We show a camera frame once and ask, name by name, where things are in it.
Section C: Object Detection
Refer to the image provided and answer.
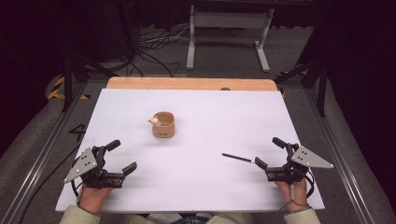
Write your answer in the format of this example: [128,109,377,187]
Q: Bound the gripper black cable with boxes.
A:
[70,157,84,199]
[304,169,316,199]

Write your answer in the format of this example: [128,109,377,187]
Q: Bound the black tripod stand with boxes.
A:
[273,57,329,118]
[60,50,120,113]

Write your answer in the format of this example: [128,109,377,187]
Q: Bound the person's blue jeans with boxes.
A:
[172,215,217,224]

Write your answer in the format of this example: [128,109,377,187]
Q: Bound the white paper sheet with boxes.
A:
[55,88,326,214]

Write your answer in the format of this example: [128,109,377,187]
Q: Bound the wooden table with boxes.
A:
[106,76,279,92]

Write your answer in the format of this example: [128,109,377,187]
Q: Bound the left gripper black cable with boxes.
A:
[70,157,84,199]

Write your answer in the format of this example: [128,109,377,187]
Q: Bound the black pen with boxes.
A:
[221,152,257,164]

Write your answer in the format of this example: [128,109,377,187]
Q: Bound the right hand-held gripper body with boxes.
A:
[265,143,335,185]

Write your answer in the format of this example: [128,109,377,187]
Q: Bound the person's left hand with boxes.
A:
[78,186,115,215]

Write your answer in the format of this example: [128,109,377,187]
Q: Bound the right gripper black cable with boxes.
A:
[304,169,316,199]

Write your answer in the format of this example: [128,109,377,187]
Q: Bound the grey metal stand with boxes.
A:
[185,4,276,74]

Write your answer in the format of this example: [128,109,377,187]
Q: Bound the bundle of floor cables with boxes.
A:
[128,25,191,78]

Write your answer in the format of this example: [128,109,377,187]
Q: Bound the person's right hand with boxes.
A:
[274,177,309,214]

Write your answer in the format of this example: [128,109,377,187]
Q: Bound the wooden pen holder cup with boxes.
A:
[148,111,176,139]

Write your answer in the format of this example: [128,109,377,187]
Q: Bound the aluminium rail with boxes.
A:
[302,87,376,224]
[0,81,89,224]

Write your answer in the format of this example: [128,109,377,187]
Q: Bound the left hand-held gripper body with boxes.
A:
[63,145,126,189]

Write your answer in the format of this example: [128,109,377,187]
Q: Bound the black floor cable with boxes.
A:
[18,145,80,224]

